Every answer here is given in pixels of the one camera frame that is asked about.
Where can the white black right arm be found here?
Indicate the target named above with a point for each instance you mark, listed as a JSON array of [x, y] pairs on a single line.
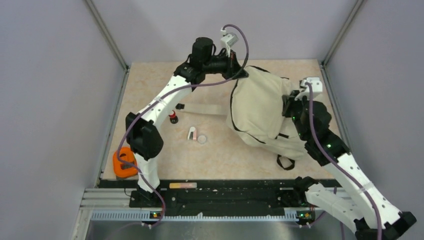
[[369, 215]]

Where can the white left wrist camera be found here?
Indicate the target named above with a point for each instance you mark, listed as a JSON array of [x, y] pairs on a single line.
[[227, 40]]

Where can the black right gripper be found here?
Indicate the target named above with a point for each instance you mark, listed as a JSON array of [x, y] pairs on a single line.
[[289, 101]]

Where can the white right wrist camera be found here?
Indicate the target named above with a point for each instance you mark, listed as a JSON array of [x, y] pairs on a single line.
[[309, 88]]

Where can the cream canvas backpack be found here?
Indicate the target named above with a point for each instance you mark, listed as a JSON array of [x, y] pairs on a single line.
[[254, 113]]

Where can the aluminium frame rail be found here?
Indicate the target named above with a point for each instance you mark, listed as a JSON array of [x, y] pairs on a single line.
[[96, 15]]

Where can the small round clear cap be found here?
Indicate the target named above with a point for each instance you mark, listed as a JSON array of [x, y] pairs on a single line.
[[201, 139]]

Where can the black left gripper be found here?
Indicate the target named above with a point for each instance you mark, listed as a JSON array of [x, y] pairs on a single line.
[[232, 69]]

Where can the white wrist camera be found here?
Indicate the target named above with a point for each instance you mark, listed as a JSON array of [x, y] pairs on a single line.
[[227, 40], [309, 88]]

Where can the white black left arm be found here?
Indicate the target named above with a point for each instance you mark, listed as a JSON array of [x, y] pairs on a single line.
[[142, 128]]

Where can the yellow pink highlighter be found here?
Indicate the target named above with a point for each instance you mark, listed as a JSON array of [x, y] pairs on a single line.
[[183, 185]]

